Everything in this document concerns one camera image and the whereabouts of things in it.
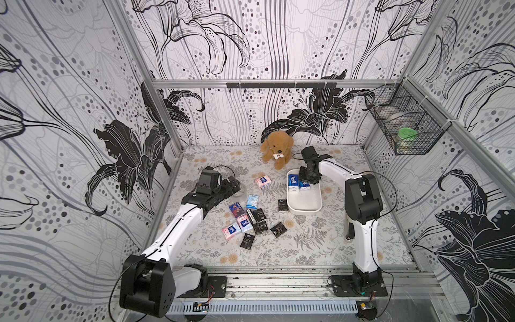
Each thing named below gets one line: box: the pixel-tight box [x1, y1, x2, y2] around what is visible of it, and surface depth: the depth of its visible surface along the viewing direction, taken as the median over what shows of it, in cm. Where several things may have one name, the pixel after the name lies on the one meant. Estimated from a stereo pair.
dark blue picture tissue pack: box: [228, 201, 246, 219], surface depth 92 cm
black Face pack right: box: [277, 199, 288, 212], surface depth 95 cm
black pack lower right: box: [269, 222, 288, 239], surface depth 87 cm
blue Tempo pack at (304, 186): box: [299, 181, 311, 191], surface depth 100 cm
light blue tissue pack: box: [245, 194, 259, 210], surface depth 95 cm
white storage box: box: [286, 168, 323, 214], surface depth 100 cm
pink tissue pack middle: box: [236, 213, 254, 233], surface depth 88 cm
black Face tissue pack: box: [252, 207, 267, 223], surface depth 92 cm
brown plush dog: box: [260, 130, 295, 171], surface depth 101 cm
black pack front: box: [240, 232, 255, 251], surface depth 84 cm
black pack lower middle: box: [252, 220, 269, 233], surface depth 88 cm
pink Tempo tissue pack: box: [254, 175, 273, 190], surface depth 103 cm
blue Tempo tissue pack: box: [287, 173, 301, 192], surface depth 98 cm
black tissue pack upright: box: [246, 208, 257, 226], surface depth 89 cm
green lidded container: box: [396, 127, 418, 154], surface depth 81 cm
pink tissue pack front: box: [221, 223, 242, 240], surface depth 86 cm
